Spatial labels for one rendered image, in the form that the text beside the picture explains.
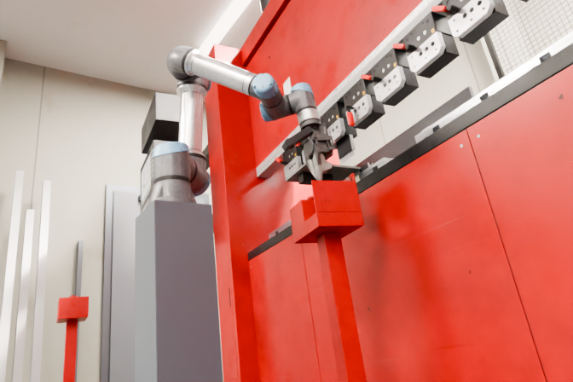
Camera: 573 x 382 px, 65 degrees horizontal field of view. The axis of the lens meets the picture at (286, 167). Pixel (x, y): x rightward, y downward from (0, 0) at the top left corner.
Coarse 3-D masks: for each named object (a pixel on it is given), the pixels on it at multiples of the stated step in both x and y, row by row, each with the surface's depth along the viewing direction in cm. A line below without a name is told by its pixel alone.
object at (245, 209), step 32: (224, 96) 288; (224, 128) 279; (224, 160) 269; (224, 192) 262; (256, 192) 270; (288, 192) 281; (224, 224) 259; (256, 224) 261; (224, 256) 254; (224, 288) 251; (224, 320) 247; (224, 352) 244; (256, 352) 232
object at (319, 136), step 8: (312, 120) 153; (304, 128) 155; (312, 128) 154; (320, 128) 155; (312, 136) 150; (320, 136) 151; (328, 136) 152; (304, 144) 154; (312, 144) 149; (320, 144) 151; (328, 144) 151; (304, 152) 154; (312, 152) 149; (328, 152) 151
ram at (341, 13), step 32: (320, 0) 223; (352, 0) 198; (384, 0) 178; (416, 0) 162; (288, 32) 251; (320, 32) 221; (352, 32) 196; (384, 32) 177; (256, 64) 289; (288, 64) 248; (320, 64) 218; (352, 64) 194; (320, 96) 216; (256, 128) 281; (288, 128) 243; (256, 160) 278
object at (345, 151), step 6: (348, 138) 198; (342, 144) 202; (348, 144) 198; (354, 144) 197; (342, 150) 202; (348, 150) 198; (354, 150) 196; (342, 156) 201; (348, 156) 199; (342, 162) 202
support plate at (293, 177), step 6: (300, 168) 179; (306, 168) 179; (336, 168) 183; (342, 168) 184; (348, 168) 185; (354, 168) 186; (360, 168) 187; (294, 174) 183; (336, 174) 189; (342, 174) 190; (348, 174) 191; (288, 180) 189; (294, 180) 190; (336, 180) 196; (342, 180) 197
